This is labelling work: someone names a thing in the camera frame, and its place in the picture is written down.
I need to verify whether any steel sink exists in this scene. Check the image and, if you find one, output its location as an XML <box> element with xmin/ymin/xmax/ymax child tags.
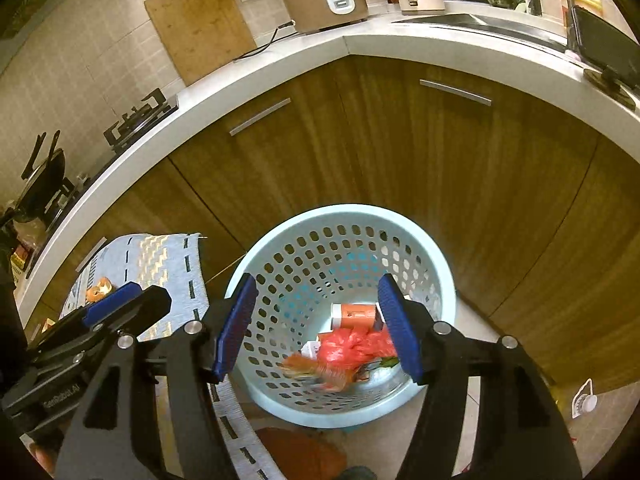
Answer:
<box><xmin>392</xmin><ymin>12</ymin><xmax>571</xmax><ymax>53</ymax></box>

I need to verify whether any light blue perforated basket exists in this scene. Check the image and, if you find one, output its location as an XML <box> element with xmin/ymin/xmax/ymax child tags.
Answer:
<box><xmin>223</xmin><ymin>204</ymin><xmax>457</xmax><ymax>429</ymax></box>

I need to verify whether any white range hood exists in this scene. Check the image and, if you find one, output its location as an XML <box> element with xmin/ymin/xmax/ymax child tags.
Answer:
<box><xmin>0</xmin><ymin>0</ymin><xmax>61</xmax><ymax>41</ymax></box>

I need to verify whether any black tablet on stand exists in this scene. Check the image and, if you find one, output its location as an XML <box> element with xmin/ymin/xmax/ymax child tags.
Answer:
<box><xmin>570</xmin><ymin>6</ymin><xmax>640</xmax><ymax>111</ymax></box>

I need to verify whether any wooden base cabinet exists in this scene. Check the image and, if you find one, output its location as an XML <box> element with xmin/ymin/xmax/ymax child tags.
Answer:
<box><xmin>20</xmin><ymin>55</ymin><xmax>640</xmax><ymax>396</ymax></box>

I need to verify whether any black power cable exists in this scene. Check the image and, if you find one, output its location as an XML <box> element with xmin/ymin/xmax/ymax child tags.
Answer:
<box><xmin>232</xmin><ymin>20</ymin><xmax>298</xmax><ymax>63</ymax></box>

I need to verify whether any red plastic bag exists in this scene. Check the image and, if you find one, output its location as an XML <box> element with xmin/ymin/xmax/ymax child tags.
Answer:
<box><xmin>317</xmin><ymin>327</ymin><xmax>401</xmax><ymax>368</ymax></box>

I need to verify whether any small white carton box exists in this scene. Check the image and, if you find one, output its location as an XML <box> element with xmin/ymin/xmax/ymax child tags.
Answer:
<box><xmin>301</xmin><ymin>330</ymin><xmax>333</xmax><ymax>361</ymax></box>

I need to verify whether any orange paper cup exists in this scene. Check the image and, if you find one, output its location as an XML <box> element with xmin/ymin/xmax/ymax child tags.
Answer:
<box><xmin>330</xmin><ymin>302</ymin><xmax>386</xmax><ymax>333</ymax></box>

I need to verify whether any person's left forearm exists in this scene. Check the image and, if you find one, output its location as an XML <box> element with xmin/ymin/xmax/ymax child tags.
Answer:
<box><xmin>27</xmin><ymin>435</ymin><xmax>58</xmax><ymax>478</ymax></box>

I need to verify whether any orange snack packet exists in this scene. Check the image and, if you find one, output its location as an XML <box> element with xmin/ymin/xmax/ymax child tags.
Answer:
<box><xmin>282</xmin><ymin>352</ymin><xmax>353</xmax><ymax>392</ymax></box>

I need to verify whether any black gas stove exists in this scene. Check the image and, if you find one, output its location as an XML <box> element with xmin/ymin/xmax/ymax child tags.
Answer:
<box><xmin>20</xmin><ymin>87</ymin><xmax>180</xmax><ymax>281</ymax></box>

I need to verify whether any metal faucet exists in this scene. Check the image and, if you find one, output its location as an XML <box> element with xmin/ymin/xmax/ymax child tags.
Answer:
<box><xmin>557</xmin><ymin>0</ymin><xmax>581</xmax><ymax>56</ymax></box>

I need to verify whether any metal cabinet handle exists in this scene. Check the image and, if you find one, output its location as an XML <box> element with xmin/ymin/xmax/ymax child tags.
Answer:
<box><xmin>229</xmin><ymin>97</ymin><xmax>292</xmax><ymax>137</ymax></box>
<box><xmin>75</xmin><ymin>236</ymin><xmax>108</xmax><ymax>273</ymax></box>
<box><xmin>419</xmin><ymin>79</ymin><xmax>493</xmax><ymax>107</ymax></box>

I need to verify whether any wooden cutting board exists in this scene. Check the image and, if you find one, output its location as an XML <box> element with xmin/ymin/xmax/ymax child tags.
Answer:
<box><xmin>144</xmin><ymin>0</ymin><xmax>257</xmax><ymax>87</ymax></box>

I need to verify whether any orange cloth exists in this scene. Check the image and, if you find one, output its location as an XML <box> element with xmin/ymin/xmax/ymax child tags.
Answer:
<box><xmin>255</xmin><ymin>427</ymin><xmax>348</xmax><ymax>480</ymax></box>

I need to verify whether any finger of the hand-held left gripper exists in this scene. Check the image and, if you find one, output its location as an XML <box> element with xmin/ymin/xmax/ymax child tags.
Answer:
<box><xmin>82</xmin><ymin>282</ymin><xmax>172</xmax><ymax>333</ymax></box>
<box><xmin>30</xmin><ymin>307</ymin><xmax>101</xmax><ymax>356</ymax></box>

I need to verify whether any patterned blue tablecloth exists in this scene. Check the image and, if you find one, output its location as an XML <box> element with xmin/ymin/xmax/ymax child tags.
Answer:
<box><xmin>60</xmin><ymin>232</ymin><xmax>281</xmax><ymax>480</ymax></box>

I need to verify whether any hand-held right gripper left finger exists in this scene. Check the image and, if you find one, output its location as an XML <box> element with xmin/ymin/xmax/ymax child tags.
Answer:
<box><xmin>55</xmin><ymin>272</ymin><xmax>258</xmax><ymax>480</ymax></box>

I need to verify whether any orange peel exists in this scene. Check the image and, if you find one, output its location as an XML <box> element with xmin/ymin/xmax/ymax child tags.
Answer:
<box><xmin>86</xmin><ymin>277</ymin><xmax>115</xmax><ymax>303</ymax></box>

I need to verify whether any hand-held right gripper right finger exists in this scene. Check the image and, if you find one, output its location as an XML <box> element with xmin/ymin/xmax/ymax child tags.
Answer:
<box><xmin>377</xmin><ymin>274</ymin><xmax>583</xmax><ymax>480</ymax></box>

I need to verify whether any black wok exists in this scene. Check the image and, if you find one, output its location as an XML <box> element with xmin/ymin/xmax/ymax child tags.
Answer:
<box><xmin>15</xmin><ymin>130</ymin><xmax>67</xmax><ymax>221</ymax></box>

